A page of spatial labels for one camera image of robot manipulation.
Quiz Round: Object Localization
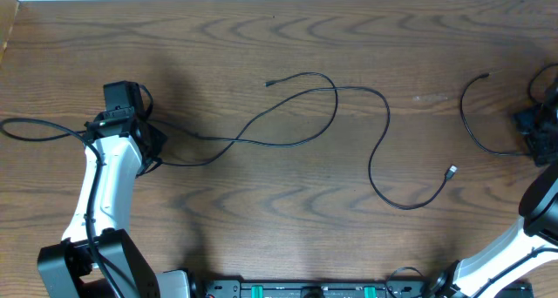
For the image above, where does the black usb cable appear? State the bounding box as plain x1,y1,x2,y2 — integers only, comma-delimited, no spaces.
159,71,459,211
459,72,531,158

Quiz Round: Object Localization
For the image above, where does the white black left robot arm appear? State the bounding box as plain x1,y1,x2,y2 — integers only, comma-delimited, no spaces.
37,81,167,297

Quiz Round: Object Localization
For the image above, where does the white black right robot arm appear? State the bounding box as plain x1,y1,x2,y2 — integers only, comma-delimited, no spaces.
423,81,557,297

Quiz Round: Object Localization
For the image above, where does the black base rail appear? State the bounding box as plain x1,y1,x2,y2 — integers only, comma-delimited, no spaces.
156,267,535,298

